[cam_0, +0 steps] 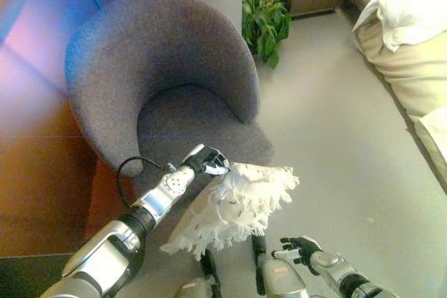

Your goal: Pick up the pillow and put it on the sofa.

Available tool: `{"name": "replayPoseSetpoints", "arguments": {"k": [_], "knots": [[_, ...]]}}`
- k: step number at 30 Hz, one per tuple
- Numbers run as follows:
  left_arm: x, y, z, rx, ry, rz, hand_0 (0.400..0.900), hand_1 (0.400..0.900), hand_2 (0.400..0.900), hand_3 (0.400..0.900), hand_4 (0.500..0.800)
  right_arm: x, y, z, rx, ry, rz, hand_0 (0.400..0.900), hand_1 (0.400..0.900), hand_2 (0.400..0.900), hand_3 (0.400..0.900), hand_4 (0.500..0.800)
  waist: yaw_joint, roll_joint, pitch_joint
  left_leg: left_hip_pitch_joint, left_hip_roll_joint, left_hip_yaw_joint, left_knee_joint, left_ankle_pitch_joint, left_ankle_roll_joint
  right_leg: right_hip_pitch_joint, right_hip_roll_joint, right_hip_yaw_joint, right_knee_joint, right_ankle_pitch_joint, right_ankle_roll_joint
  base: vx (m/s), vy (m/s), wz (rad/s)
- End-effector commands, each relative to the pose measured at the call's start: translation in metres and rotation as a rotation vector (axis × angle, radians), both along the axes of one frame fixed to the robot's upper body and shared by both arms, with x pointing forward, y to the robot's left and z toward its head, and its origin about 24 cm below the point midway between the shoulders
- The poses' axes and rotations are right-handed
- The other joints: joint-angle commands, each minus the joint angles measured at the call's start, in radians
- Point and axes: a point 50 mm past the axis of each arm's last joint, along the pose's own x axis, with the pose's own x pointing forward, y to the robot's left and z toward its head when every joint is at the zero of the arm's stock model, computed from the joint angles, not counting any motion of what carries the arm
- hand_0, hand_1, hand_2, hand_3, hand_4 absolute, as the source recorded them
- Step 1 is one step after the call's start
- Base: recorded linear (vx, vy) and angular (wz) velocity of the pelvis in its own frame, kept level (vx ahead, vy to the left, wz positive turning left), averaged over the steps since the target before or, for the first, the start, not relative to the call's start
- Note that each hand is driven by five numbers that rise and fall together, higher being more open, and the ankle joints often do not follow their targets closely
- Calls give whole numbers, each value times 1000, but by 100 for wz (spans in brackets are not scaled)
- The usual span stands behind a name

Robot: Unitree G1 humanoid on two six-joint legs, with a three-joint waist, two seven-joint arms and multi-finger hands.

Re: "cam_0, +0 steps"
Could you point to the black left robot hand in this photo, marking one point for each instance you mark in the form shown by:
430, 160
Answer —
206, 163

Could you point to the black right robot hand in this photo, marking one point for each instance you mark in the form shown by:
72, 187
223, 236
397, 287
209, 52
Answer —
302, 249

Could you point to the white fringed cloth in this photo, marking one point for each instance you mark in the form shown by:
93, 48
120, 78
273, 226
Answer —
234, 207

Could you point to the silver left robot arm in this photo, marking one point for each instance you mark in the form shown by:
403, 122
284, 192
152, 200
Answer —
132, 221

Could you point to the white cloth on sofa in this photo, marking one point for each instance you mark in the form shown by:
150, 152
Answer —
406, 8

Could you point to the grey round armchair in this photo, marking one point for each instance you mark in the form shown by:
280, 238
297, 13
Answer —
164, 78

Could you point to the silver left robot leg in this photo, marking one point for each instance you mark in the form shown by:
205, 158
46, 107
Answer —
202, 278

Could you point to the green potted plant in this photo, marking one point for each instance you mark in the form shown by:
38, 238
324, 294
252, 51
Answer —
267, 22

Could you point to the dark wooden cabinet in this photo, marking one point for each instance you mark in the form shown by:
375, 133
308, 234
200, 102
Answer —
45, 172

